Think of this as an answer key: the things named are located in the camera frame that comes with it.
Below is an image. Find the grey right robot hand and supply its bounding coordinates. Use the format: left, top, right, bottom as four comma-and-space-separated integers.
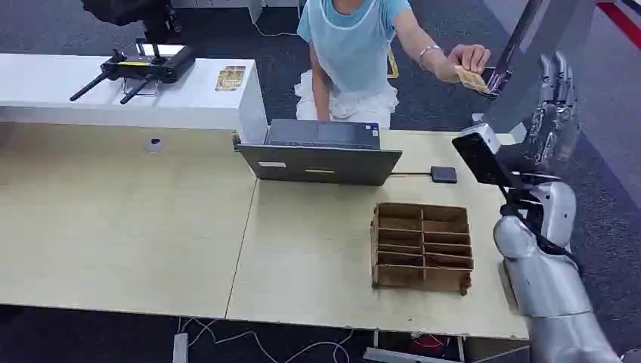
523, 50, 582, 169

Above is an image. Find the person's left hand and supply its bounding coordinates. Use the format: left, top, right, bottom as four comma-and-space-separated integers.
436, 44, 492, 84

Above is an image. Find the tan printed card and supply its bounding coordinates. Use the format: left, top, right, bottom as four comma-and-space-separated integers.
215, 65, 247, 93
454, 65, 491, 95

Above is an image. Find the dark metal stand pole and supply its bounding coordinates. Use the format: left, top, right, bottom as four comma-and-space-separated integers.
482, 0, 545, 98

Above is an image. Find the person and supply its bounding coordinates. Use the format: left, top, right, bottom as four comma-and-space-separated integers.
293, 0, 492, 131

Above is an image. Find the small black card reader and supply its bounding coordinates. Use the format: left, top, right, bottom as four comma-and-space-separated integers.
430, 166, 459, 185

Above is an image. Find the dark grey laptop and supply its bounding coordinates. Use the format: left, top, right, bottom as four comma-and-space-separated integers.
235, 118, 404, 188

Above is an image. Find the wooden compartment card box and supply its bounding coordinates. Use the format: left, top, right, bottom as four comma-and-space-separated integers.
370, 201, 475, 297

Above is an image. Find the red object under desk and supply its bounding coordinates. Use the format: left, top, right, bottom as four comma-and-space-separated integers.
409, 334, 453, 358

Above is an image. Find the white cabinet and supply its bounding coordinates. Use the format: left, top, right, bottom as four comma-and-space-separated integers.
0, 52, 269, 145

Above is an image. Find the black remote controller with antennas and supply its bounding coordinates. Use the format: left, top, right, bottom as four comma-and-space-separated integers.
69, 44, 197, 106

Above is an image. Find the black chair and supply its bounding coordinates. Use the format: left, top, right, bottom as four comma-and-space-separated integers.
79, 0, 182, 45

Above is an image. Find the white power strip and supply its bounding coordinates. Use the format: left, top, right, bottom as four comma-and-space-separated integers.
172, 332, 190, 363

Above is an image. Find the silver wrist bracelet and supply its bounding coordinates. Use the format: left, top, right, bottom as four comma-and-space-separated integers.
418, 44, 443, 71

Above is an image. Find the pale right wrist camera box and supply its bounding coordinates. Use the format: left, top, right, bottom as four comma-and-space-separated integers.
451, 123, 512, 188

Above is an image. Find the grey desk frame bar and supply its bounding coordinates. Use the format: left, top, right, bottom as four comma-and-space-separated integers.
362, 344, 532, 363

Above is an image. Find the white cable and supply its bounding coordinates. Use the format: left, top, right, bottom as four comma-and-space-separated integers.
178, 316, 355, 363

